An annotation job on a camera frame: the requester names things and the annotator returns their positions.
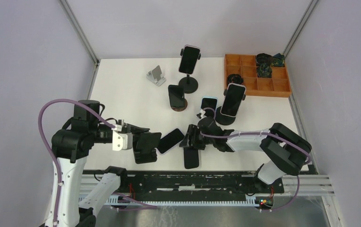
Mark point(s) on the white cable duct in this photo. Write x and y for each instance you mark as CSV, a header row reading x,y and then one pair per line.
x,y
248,202

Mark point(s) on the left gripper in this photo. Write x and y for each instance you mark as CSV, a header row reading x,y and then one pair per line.
x,y
133,128

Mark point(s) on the orange compartment tray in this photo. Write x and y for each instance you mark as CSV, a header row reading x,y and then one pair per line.
x,y
245,66

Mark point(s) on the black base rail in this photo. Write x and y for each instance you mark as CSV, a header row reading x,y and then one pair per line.
x,y
194,186

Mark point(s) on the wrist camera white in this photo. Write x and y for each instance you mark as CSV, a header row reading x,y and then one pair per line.
x,y
201,114
122,138

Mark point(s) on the light blue case phone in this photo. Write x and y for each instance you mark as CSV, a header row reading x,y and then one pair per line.
x,y
209,105

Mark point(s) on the phone on tall stand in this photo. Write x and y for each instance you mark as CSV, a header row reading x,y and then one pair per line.
x,y
189,57

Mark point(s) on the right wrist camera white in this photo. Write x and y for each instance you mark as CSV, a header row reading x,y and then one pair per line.
x,y
201,114

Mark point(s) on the black phone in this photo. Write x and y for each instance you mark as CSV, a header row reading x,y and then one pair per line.
x,y
191,158

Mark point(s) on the black lens on table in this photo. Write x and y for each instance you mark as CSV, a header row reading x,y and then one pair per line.
x,y
235,78

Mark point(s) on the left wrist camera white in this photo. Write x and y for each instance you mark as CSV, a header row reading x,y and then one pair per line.
x,y
122,138

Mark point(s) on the black right clamp stand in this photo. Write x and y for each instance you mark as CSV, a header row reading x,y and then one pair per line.
x,y
222,119

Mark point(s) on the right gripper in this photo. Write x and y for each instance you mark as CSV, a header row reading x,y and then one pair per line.
x,y
193,130

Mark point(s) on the phone on right stand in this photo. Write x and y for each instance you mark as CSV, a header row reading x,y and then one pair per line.
x,y
235,94

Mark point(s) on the purple case phone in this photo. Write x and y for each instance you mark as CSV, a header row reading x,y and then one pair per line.
x,y
170,140

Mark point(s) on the phone on wooden stand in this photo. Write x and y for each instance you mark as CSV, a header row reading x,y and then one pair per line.
x,y
176,96

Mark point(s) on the black folding phone stand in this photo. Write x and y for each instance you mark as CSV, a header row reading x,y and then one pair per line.
x,y
145,149

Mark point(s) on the black tall round-base stand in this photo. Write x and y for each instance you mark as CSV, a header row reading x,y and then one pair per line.
x,y
189,84

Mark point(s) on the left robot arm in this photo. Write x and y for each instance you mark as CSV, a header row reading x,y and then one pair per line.
x,y
69,149

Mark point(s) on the round wooden phone stand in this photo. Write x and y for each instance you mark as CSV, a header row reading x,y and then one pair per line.
x,y
180,109

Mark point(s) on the silver folding phone stand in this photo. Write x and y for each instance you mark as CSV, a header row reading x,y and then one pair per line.
x,y
156,76

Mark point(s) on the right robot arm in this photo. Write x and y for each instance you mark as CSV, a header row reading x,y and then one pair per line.
x,y
287,151

